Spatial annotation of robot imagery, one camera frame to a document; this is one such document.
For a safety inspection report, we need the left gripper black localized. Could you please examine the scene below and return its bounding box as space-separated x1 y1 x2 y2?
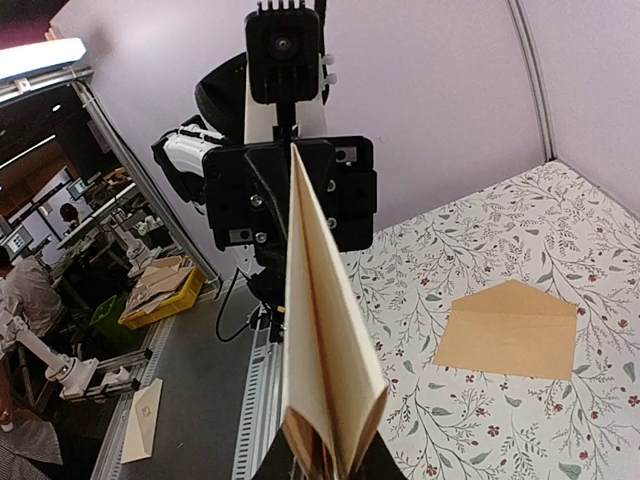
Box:
202 134 379 254

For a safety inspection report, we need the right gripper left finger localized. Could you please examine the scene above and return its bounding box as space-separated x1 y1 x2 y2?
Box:
252 429 300 480

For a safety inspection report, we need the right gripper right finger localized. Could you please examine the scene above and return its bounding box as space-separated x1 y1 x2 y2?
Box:
352 432 400 480

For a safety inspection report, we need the cream letter paper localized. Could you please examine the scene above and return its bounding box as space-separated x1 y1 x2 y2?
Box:
282 146 388 479

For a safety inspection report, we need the brown kraft envelope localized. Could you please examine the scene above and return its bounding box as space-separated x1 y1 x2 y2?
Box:
433 280 577 380

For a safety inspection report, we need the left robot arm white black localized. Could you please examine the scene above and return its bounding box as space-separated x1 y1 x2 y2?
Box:
152 54 377 306

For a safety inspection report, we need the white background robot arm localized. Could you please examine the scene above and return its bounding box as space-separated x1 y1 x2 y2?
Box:
1 308 99 400

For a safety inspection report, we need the yellow plastic crate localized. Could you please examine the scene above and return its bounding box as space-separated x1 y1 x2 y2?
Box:
118 267 206 330

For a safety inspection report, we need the cream paper on floor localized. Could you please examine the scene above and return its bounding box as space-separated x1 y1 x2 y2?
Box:
121 378 163 464

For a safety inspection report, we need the green plastic bin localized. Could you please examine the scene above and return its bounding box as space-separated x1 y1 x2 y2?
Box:
90 295 132 344

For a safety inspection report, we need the seated person background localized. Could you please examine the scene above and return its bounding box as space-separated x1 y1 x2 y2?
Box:
1 246 66 338

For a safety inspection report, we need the floral patterned table mat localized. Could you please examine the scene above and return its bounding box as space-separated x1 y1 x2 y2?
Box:
344 161 639 479

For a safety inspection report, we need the left aluminium frame post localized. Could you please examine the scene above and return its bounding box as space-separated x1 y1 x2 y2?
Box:
71 80 224 295

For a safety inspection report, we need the aluminium frame post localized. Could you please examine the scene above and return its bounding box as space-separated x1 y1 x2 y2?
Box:
71 80 224 295
506 0 559 163

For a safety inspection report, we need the aluminium front rail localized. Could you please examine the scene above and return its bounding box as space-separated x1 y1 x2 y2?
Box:
92 284 281 479

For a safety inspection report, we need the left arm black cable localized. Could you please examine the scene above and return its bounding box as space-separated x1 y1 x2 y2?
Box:
214 267 261 344

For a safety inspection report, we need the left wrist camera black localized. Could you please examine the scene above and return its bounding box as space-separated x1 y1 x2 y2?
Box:
245 1 320 104

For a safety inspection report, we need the right aluminium frame post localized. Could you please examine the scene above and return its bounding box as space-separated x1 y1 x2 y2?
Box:
506 0 559 163

